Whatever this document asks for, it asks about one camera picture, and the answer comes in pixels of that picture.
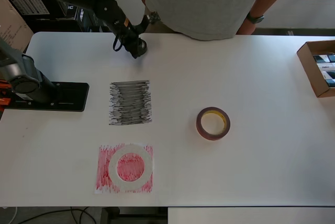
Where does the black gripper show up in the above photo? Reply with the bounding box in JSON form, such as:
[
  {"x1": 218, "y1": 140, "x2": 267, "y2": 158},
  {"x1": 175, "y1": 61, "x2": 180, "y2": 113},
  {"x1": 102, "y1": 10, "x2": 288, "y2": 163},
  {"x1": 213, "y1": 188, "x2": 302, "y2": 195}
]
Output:
[{"x1": 117, "y1": 28, "x2": 147, "y2": 60}]

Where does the black tape roll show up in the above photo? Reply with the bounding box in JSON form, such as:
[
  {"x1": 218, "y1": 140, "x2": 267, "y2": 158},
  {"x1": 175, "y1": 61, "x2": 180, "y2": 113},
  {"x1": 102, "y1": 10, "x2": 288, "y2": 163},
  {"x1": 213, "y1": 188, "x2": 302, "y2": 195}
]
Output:
[{"x1": 137, "y1": 38, "x2": 148, "y2": 56}]

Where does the red tape roll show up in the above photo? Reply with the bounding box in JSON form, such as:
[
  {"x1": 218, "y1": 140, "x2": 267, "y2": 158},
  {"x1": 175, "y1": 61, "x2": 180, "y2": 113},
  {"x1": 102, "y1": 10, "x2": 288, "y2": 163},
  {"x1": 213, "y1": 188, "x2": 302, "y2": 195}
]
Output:
[{"x1": 195, "y1": 106, "x2": 231, "y2": 141}]

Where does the white tape roll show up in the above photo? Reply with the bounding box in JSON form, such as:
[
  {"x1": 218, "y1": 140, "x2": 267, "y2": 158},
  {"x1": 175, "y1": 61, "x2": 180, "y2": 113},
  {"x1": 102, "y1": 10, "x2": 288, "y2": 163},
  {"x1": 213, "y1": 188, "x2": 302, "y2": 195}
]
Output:
[{"x1": 108, "y1": 144, "x2": 154, "y2": 193}]

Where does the black AOC carton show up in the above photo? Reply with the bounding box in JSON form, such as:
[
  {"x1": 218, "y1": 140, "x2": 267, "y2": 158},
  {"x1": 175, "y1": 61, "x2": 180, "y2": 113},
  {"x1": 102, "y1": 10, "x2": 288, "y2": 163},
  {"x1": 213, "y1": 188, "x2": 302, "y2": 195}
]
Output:
[{"x1": 74, "y1": 6, "x2": 105, "y2": 33}]

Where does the black scribbled paper sheet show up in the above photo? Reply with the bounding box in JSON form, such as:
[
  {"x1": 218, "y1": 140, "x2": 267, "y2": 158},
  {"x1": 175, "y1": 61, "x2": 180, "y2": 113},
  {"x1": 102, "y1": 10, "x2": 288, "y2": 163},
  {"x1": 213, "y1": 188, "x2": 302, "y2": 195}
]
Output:
[{"x1": 108, "y1": 79, "x2": 153, "y2": 127}]

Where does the black teal printed box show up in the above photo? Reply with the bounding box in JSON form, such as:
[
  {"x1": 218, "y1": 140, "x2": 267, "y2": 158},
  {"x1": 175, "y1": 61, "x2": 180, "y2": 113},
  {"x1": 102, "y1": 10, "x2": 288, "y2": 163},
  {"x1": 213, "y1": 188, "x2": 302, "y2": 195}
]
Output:
[{"x1": 9, "y1": 0, "x2": 79, "y2": 22}]

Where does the black smartwatch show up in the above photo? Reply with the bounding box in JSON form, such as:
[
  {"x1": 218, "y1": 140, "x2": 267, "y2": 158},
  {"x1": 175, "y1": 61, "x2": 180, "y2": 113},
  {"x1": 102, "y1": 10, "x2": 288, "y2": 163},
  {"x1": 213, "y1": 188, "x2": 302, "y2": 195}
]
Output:
[{"x1": 245, "y1": 12, "x2": 265, "y2": 24}]

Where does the large GX760A cardboard box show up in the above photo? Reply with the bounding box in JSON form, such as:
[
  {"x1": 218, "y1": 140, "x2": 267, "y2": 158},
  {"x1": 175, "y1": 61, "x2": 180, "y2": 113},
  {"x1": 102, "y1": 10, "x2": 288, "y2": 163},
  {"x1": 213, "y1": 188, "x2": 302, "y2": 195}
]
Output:
[{"x1": 0, "y1": 0, "x2": 35, "y2": 53}]

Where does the red scribbled paper sheet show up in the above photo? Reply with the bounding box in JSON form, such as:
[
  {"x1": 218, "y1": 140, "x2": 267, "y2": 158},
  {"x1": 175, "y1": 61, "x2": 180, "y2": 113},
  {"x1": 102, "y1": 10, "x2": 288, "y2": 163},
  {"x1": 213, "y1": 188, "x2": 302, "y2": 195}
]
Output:
[{"x1": 94, "y1": 142, "x2": 154, "y2": 195}]

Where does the orange black clamp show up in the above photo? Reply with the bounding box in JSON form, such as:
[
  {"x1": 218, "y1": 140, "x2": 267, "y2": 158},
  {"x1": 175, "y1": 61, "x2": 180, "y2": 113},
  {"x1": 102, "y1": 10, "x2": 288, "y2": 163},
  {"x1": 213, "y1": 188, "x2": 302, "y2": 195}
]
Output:
[{"x1": 0, "y1": 80, "x2": 13, "y2": 106}]

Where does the open brown cardboard tray box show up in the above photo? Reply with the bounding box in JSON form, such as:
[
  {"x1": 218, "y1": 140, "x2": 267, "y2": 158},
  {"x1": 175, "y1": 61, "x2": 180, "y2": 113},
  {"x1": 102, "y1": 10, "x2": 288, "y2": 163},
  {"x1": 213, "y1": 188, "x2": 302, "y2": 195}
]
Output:
[{"x1": 297, "y1": 40, "x2": 335, "y2": 98}]

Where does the small dark blue box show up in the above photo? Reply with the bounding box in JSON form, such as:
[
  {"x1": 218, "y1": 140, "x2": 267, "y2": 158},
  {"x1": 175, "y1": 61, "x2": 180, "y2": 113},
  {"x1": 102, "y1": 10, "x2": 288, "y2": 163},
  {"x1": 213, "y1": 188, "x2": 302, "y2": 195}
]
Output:
[{"x1": 313, "y1": 54, "x2": 335, "y2": 64}]

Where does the small white labelled box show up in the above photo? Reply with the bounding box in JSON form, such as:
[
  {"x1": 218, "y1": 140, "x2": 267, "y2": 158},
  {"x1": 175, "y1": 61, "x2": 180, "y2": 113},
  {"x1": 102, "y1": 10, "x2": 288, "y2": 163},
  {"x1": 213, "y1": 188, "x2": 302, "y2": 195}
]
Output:
[{"x1": 316, "y1": 62, "x2": 335, "y2": 72}]

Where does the small black white box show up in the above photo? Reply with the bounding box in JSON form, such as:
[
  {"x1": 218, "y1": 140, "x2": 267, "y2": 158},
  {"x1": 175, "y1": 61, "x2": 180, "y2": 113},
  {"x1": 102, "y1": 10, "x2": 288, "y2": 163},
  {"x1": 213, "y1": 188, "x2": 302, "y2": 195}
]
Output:
[{"x1": 321, "y1": 71, "x2": 335, "y2": 88}]

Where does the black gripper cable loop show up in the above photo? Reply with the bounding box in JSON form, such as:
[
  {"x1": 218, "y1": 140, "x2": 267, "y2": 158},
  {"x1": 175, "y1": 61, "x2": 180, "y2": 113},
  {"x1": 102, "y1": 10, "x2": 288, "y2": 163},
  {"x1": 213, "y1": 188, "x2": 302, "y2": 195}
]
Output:
[{"x1": 112, "y1": 35, "x2": 125, "y2": 52}]

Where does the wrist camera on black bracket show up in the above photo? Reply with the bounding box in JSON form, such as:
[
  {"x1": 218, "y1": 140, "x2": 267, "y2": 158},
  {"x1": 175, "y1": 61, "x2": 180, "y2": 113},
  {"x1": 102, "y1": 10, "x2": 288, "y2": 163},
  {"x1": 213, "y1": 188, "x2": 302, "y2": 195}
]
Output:
[{"x1": 135, "y1": 11, "x2": 161, "y2": 35}]

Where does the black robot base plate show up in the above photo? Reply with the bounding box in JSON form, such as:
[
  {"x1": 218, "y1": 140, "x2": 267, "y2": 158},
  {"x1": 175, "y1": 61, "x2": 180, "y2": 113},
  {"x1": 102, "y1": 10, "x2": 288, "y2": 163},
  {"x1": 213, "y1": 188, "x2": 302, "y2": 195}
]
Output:
[{"x1": 0, "y1": 81, "x2": 90, "y2": 113}]

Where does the black table leg frame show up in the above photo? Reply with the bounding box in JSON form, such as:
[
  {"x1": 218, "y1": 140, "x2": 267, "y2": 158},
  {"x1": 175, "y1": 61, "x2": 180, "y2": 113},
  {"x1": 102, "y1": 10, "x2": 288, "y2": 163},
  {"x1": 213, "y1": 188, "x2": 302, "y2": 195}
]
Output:
[{"x1": 100, "y1": 207, "x2": 168, "y2": 224}]

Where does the black floor cable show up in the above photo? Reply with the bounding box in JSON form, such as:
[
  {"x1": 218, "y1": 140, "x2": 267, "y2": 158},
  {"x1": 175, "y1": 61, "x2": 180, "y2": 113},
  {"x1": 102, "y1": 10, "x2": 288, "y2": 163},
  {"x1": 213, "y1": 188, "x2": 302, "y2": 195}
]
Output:
[{"x1": 39, "y1": 206, "x2": 104, "y2": 224}]

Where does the white floor cable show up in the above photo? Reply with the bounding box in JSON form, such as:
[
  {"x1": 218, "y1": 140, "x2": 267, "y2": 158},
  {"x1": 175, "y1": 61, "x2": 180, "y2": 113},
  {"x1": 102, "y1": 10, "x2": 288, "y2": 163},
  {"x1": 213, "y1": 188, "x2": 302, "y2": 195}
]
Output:
[{"x1": 0, "y1": 205, "x2": 18, "y2": 224}]

